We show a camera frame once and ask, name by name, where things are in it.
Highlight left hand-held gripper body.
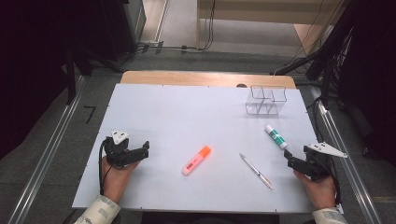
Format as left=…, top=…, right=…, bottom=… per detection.
left=102, top=130, right=138, bottom=170

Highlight floor cables with plugs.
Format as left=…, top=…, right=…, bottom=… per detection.
left=135, top=40, right=200, bottom=56

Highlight person's left hand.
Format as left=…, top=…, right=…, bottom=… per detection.
left=102, top=155, right=141, bottom=205

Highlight aluminium floor rail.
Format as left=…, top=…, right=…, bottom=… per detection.
left=7, top=75, right=86, bottom=224
left=309, top=85, right=385, bottom=224

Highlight white and green glue stick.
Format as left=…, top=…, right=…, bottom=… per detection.
left=263, top=123, right=290, bottom=150

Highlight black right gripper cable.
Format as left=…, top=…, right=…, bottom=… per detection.
left=315, top=155, right=344, bottom=206

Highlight black metal stand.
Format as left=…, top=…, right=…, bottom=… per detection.
left=63, top=46, right=94, bottom=105

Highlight silver ballpoint pen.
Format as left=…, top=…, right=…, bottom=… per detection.
left=238, top=152, right=275, bottom=190

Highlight black hanging cable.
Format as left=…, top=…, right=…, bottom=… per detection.
left=199, top=0, right=217, bottom=51

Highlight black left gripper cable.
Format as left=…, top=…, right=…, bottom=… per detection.
left=98, top=138, right=110, bottom=196

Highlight grey cabinet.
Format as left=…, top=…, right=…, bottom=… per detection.
left=122, top=0, right=148, bottom=48

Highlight black stand with cables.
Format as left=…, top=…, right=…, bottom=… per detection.
left=273, top=0, right=358, bottom=108

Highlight light wooden furniture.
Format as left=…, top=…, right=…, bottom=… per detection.
left=196, top=0, right=347, bottom=50

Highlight wooden table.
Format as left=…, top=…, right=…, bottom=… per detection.
left=120, top=70, right=297, bottom=90

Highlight clear plastic pen holder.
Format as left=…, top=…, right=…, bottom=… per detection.
left=245, top=84, right=288, bottom=117

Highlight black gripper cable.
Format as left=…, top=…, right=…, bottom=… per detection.
left=315, top=155, right=344, bottom=206
left=98, top=138, right=110, bottom=196

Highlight pink and orange highlighter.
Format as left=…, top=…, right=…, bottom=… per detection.
left=181, top=145, right=213, bottom=177

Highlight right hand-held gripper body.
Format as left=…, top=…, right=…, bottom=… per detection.
left=298, top=142, right=348, bottom=182

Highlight person's right hand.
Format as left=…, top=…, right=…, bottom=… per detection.
left=293, top=169, right=338, bottom=211

